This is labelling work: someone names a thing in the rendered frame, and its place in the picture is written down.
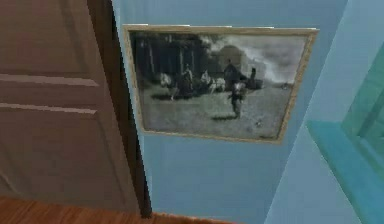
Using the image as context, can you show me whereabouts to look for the framed black and white picture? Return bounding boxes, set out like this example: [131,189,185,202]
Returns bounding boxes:
[122,23,320,145]

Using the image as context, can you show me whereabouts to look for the brown panelled room door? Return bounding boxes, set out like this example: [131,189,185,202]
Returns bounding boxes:
[0,0,153,219]

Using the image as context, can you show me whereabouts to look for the teal framed window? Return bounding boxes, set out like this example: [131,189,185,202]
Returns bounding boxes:
[305,39,384,224]

